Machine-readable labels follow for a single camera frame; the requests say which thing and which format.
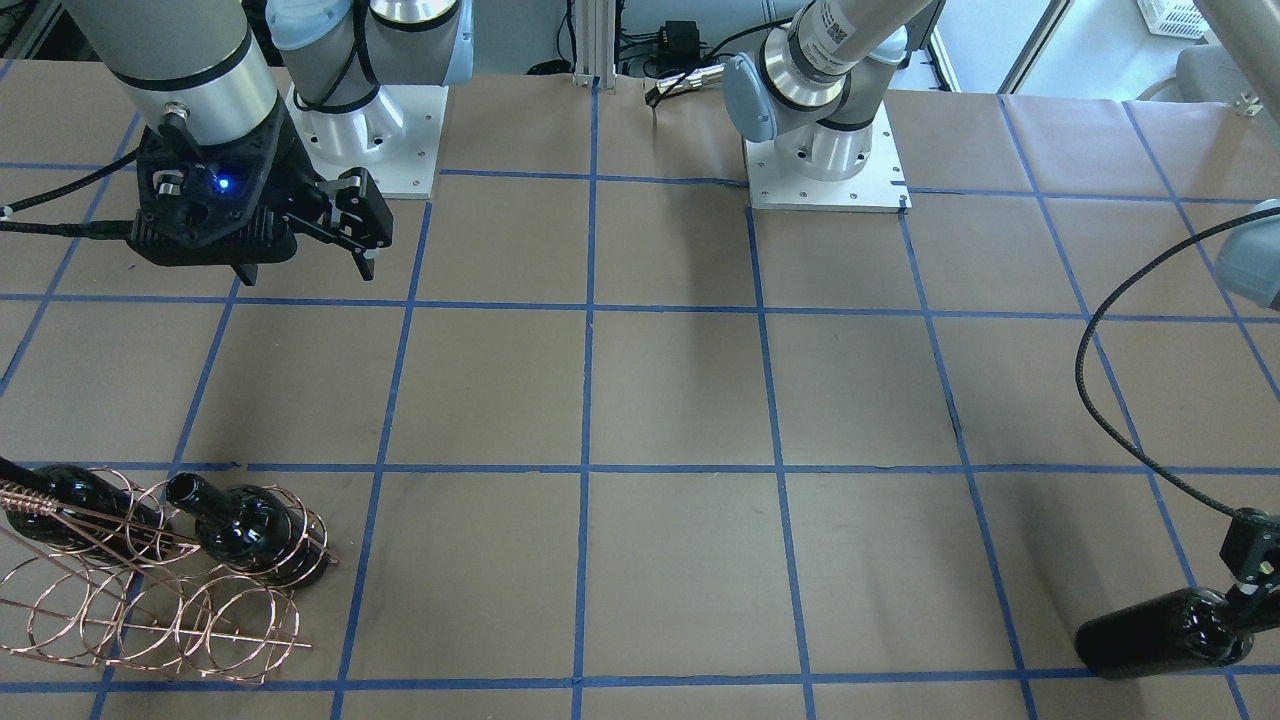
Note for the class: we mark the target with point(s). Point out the dark glass wine bottle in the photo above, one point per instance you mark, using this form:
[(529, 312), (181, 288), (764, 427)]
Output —
[(1194, 628)]

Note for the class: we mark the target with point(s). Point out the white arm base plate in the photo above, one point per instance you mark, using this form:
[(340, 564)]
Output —
[(817, 168), (396, 137)]

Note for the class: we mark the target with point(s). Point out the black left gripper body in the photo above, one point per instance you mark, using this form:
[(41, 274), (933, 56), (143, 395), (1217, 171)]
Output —
[(1251, 549)]

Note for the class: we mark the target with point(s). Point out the aluminium frame post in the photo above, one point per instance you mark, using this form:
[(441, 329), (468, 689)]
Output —
[(594, 27)]

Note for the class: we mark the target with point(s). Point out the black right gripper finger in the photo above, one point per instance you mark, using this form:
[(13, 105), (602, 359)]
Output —
[(247, 273), (358, 220)]

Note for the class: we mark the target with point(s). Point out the dark wine bottle in basket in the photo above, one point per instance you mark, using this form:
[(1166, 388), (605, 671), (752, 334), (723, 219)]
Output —
[(249, 530)]

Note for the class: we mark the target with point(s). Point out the copper wire wine basket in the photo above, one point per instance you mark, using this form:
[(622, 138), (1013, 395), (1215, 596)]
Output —
[(184, 614)]

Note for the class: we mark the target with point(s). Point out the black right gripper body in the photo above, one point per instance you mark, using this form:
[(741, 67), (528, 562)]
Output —
[(292, 168)]

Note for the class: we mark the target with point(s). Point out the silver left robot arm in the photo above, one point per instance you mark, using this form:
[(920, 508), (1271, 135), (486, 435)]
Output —
[(808, 104)]

